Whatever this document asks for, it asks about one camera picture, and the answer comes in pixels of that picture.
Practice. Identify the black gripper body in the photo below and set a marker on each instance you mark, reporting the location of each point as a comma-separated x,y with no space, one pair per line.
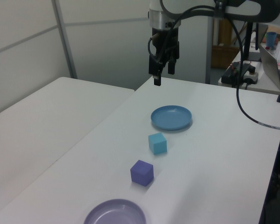
170,37

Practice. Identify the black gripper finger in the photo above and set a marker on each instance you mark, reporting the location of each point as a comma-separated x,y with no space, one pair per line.
156,67
171,67

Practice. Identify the cyan foam cube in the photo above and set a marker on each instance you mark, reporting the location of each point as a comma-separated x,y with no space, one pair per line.
157,144

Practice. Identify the purple foam cube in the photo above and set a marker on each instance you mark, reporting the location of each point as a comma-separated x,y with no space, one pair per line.
141,173

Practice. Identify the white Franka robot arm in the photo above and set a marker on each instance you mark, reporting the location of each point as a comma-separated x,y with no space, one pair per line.
157,19

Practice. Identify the blue plastic plate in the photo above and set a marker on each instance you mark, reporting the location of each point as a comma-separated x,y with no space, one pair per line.
171,117

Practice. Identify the black power box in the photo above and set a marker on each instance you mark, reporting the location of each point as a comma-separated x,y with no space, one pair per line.
228,74

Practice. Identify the black monitor stand pole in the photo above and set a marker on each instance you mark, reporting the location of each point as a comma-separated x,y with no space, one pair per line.
248,39

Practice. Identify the white emergency stop button box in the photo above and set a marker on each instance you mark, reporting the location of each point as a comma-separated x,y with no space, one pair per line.
251,75

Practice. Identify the silver laptop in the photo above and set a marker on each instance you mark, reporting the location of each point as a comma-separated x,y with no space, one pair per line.
270,67

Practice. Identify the blue plastic cup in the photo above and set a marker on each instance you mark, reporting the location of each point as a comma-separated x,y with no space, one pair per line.
271,39

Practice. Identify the purple plastic plate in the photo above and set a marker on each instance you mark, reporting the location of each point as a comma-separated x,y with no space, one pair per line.
114,214

